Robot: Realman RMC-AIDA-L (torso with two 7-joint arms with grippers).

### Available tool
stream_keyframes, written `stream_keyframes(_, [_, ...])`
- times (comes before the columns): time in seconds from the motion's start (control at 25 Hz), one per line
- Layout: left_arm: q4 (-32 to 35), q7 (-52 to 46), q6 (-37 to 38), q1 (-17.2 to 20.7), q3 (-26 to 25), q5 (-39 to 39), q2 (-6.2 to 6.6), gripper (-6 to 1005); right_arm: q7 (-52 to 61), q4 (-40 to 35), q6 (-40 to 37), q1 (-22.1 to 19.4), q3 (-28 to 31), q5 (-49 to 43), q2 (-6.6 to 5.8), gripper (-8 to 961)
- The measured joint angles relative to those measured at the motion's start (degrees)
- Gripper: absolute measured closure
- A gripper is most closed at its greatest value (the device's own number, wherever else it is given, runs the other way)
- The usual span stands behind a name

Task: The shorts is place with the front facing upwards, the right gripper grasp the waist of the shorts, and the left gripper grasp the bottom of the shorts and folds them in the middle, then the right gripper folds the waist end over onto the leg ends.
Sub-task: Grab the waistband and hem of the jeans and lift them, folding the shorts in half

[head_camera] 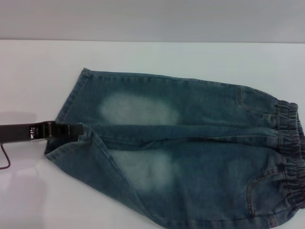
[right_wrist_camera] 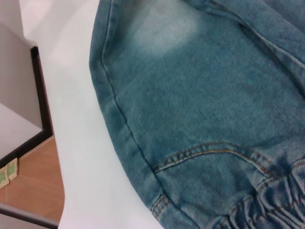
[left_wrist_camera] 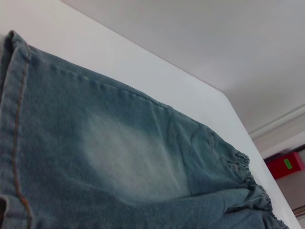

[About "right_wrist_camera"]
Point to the grey metal bar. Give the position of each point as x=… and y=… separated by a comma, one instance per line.
x=23, y=215

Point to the green and tan floor tag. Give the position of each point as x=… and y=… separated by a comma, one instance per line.
x=3, y=177
x=13, y=169

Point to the black baseboard strip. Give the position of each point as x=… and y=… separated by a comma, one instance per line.
x=44, y=105

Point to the blue denim shorts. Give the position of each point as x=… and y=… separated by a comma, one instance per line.
x=195, y=100

